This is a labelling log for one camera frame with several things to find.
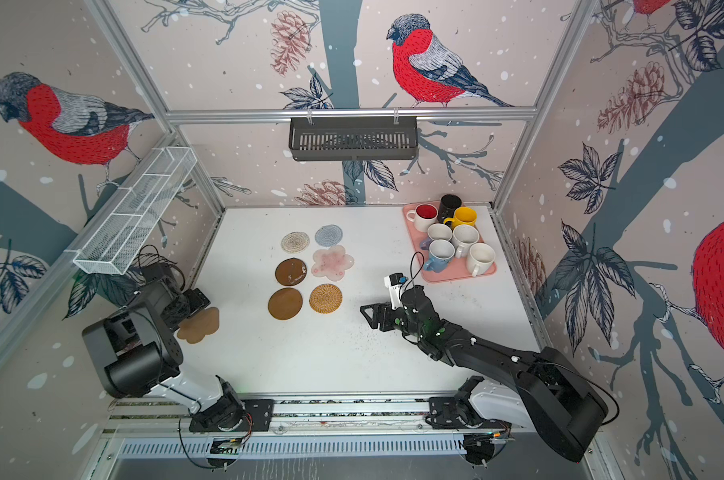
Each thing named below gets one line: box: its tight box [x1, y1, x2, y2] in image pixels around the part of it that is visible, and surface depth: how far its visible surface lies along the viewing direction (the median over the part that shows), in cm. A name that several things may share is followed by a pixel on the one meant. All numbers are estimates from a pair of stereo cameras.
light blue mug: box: [423, 239, 456, 273], surface depth 97 cm
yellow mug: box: [443, 207, 477, 230], surface depth 109 cm
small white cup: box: [427, 223, 453, 241], surface depth 106 cm
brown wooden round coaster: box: [268, 287, 303, 321], surface depth 96 cm
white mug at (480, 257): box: [466, 242, 496, 277], surface depth 95 cm
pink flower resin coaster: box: [311, 245, 354, 282], surface depth 106 cm
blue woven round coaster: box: [314, 224, 343, 247], surface depth 113 cm
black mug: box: [438, 194, 462, 222], surface depth 113 cm
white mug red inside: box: [406, 203, 438, 233], surface depth 112 cm
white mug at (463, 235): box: [451, 224, 480, 259], surface depth 102 cm
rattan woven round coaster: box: [309, 283, 343, 314], surface depth 97 cm
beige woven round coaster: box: [280, 231, 310, 253], surface depth 112 cm
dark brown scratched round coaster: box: [274, 258, 307, 286], surface depth 103 cm
